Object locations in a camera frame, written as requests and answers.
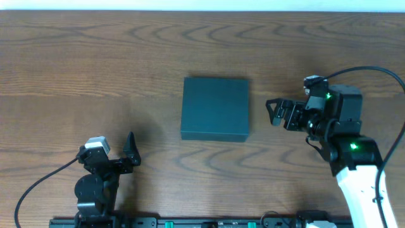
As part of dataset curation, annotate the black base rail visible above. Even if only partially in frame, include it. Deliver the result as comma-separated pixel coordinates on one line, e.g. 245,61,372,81
49,211,354,228

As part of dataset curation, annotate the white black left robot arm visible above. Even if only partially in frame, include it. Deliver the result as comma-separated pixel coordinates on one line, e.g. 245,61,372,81
74,132,141,227

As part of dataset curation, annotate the black gift box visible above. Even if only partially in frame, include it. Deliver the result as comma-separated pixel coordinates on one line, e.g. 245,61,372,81
180,77,249,143

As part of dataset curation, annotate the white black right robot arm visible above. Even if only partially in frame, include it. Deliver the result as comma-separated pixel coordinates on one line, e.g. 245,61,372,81
266,80,397,227

